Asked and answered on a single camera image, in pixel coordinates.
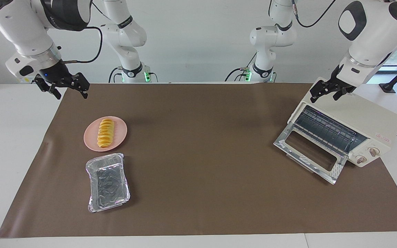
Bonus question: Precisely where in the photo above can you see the black base cable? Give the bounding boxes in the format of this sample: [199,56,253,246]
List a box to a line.
[224,68,251,82]
[108,66,122,83]

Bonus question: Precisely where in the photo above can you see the oven wire rack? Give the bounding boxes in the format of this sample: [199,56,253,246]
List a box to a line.
[293,105,368,155]

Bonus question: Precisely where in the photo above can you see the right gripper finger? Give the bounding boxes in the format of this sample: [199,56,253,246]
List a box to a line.
[34,78,62,100]
[70,72,91,100]

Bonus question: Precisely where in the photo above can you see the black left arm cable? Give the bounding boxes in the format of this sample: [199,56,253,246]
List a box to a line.
[291,0,337,28]

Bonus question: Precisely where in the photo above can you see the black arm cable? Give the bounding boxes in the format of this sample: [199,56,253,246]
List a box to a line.
[62,26,103,64]
[291,0,337,28]

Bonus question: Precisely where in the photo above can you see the glass oven door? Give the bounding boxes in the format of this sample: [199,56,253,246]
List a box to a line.
[273,122,349,185]

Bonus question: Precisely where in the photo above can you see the cream toaster oven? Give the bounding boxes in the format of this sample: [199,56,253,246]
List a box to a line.
[287,76,397,168]

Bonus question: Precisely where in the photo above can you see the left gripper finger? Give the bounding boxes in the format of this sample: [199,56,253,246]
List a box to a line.
[310,82,330,104]
[333,86,356,101]

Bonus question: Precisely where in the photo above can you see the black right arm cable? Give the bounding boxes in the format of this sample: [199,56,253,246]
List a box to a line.
[62,26,103,64]

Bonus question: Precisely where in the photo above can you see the pink round plate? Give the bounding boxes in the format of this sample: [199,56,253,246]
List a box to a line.
[83,116,128,152]

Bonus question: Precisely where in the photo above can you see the yellow sliced bread loaf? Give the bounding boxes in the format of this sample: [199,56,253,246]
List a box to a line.
[97,118,115,149]

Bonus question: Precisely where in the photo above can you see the brown table mat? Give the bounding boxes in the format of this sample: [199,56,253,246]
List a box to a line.
[0,83,397,239]

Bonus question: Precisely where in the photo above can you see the aluminium foil tray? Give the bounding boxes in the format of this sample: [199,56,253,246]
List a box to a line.
[85,153,131,213]

